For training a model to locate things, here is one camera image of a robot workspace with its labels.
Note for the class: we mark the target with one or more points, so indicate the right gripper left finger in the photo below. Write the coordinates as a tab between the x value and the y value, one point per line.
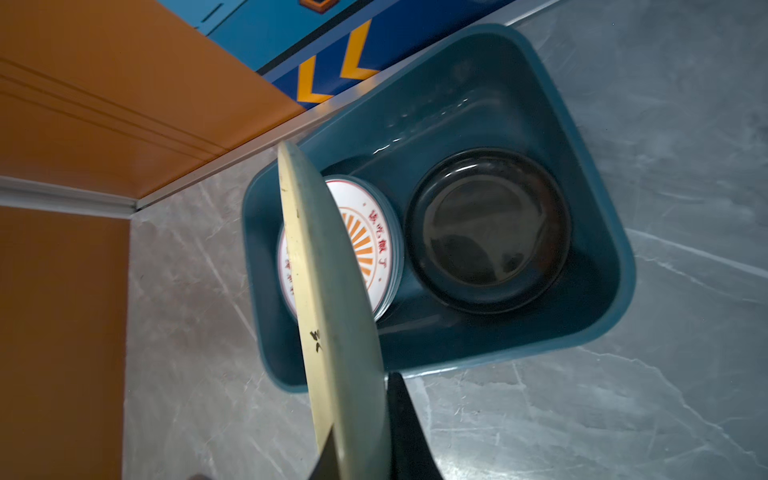
326	467

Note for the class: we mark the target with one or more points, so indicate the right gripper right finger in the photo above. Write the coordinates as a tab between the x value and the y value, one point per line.
411	457

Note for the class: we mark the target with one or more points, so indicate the cream yellow plate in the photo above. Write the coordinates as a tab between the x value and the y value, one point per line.
340	346

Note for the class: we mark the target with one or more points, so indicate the orange sunburst plate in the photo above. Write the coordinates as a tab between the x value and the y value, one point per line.
376	237

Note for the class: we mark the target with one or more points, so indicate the black plate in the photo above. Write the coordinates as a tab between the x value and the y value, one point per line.
487	230

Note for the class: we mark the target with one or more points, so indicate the teal plastic bin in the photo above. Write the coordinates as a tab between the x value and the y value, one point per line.
484	87

